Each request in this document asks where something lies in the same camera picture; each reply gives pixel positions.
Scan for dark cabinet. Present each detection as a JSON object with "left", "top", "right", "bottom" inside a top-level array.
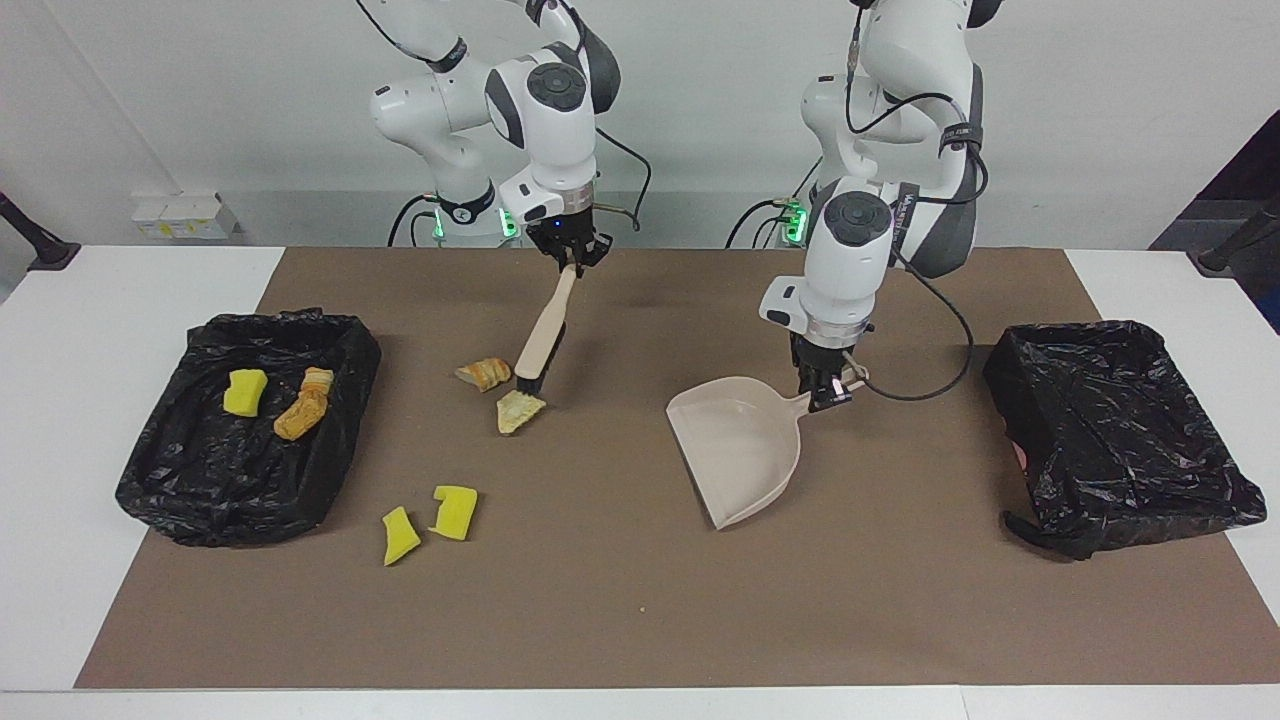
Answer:
[{"left": 1150, "top": 108, "right": 1280, "bottom": 331}]

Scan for pale bread piece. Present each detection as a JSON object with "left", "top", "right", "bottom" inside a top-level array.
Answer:
[{"left": 496, "top": 388, "right": 548, "bottom": 436}]

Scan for brown table mat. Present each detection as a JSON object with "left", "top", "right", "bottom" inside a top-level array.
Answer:
[{"left": 75, "top": 247, "right": 1280, "bottom": 691}]

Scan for black stand foot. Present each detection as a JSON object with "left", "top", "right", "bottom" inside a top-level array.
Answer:
[
  {"left": 1188, "top": 195, "right": 1280, "bottom": 278},
  {"left": 0, "top": 192, "right": 81, "bottom": 272}
]

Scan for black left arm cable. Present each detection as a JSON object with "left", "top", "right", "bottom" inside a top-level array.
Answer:
[{"left": 845, "top": 0, "right": 991, "bottom": 403}]

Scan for striped croissant piece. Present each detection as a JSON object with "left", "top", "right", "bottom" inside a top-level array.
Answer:
[{"left": 455, "top": 357, "right": 513, "bottom": 393}]

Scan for white power strip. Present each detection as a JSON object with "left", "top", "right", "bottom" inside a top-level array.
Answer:
[{"left": 131, "top": 193, "right": 239, "bottom": 241}]

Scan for beige plastic dustpan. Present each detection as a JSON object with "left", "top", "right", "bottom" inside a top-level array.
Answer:
[{"left": 666, "top": 365, "right": 869, "bottom": 531}]

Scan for yellow sponge wedge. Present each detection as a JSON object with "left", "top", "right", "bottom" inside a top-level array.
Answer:
[{"left": 382, "top": 506, "right": 423, "bottom": 567}]

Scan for yellow sponge green backing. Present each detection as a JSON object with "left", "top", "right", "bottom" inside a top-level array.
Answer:
[{"left": 222, "top": 369, "right": 269, "bottom": 416}]

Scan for beige hand brush black bristles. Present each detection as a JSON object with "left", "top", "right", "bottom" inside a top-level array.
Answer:
[{"left": 513, "top": 262, "right": 581, "bottom": 393}]

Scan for black bag lined bin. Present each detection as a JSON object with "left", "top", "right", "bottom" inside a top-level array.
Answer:
[
  {"left": 982, "top": 320, "right": 1268, "bottom": 561},
  {"left": 115, "top": 308, "right": 383, "bottom": 549}
]

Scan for brown bread roll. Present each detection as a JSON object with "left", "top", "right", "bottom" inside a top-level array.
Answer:
[{"left": 273, "top": 390, "right": 329, "bottom": 442}]

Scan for notched yellow sponge piece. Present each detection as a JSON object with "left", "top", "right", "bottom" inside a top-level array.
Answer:
[{"left": 428, "top": 485, "right": 479, "bottom": 542}]

